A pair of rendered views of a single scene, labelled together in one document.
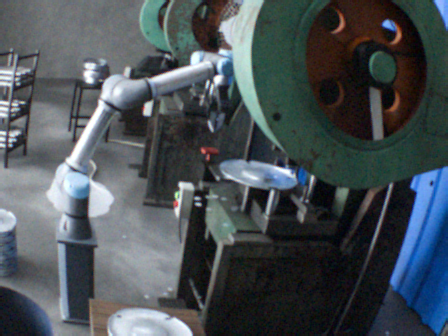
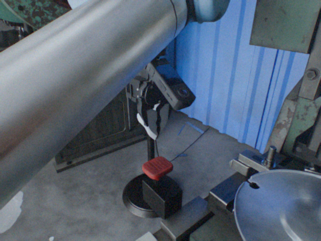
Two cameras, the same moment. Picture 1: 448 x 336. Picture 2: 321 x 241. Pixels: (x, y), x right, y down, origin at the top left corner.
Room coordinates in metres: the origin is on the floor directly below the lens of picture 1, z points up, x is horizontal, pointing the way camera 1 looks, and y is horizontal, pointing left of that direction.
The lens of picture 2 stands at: (1.70, 0.22, 1.13)
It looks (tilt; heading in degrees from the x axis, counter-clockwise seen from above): 28 degrees down; 340
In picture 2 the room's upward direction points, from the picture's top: straight up
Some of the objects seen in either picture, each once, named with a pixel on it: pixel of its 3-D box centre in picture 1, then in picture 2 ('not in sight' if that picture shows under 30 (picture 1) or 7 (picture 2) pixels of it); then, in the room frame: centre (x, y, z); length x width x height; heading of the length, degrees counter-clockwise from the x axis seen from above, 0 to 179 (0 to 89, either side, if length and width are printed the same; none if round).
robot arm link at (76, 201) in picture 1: (76, 193); not in sight; (1.68, 0.54, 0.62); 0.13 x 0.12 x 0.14; 34
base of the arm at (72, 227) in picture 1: (75, 220); not in sight; (1.67, 0.53, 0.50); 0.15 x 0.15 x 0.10
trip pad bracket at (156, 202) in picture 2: (205, 183); (162, 209); (2.11, 0.06, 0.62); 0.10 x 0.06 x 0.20; 18
